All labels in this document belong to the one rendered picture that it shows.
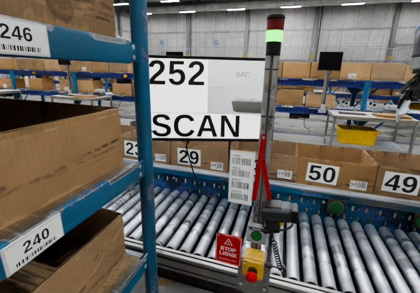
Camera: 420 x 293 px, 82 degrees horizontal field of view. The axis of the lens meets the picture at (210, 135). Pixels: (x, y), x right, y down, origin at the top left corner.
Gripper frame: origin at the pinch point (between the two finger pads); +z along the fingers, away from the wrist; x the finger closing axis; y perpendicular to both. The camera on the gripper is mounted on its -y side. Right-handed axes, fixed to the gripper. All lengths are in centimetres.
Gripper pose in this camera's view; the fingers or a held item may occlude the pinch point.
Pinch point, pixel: (412, 121)
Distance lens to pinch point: 128.1
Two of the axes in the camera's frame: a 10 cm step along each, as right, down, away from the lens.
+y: -2.1, 2.0, -9.6
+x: 9.8, 0.4, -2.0
